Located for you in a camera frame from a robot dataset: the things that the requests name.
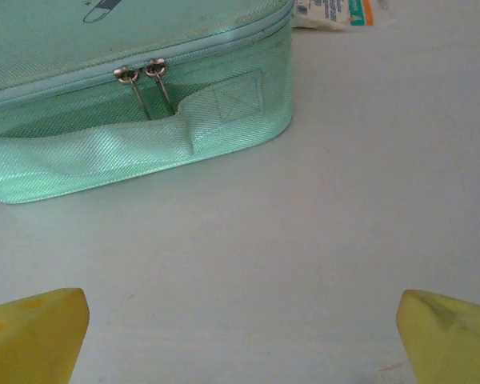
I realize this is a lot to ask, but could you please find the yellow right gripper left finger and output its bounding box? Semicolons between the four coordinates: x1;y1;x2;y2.
0;287;90;384

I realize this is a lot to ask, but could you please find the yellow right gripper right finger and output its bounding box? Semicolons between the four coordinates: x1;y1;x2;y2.
396;290;480;384

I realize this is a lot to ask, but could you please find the mint green zip case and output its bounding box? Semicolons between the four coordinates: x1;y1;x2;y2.
0;0;296;205

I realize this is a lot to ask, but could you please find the white printed medicine packet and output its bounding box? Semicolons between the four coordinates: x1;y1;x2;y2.
291;0;375;31

